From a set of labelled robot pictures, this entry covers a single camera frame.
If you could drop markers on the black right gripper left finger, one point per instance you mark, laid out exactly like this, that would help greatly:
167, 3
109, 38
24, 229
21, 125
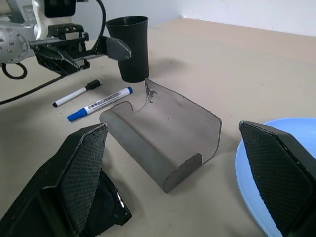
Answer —
81, 172

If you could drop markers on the grey glasses case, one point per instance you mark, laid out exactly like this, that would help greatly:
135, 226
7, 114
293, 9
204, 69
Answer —
160, 128

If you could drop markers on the pale round plate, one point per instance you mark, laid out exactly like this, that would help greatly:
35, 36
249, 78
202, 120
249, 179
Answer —
291, 126

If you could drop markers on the white marker with black cap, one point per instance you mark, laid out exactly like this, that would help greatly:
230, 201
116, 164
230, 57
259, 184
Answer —
71, 96

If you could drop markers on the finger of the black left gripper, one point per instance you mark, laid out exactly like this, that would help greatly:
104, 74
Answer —
56, 59
116, 49

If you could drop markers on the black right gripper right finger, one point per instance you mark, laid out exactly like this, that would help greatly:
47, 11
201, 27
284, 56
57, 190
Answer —
284, 177

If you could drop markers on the black plastic cup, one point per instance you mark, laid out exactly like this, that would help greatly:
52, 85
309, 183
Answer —
138, 69

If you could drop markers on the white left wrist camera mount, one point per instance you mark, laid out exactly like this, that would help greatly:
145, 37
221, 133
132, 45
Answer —
40, 22

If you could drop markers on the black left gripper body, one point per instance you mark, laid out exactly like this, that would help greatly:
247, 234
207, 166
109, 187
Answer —
69, 37

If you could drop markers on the white marker with blue cap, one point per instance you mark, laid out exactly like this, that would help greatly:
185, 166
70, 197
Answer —
103, 103

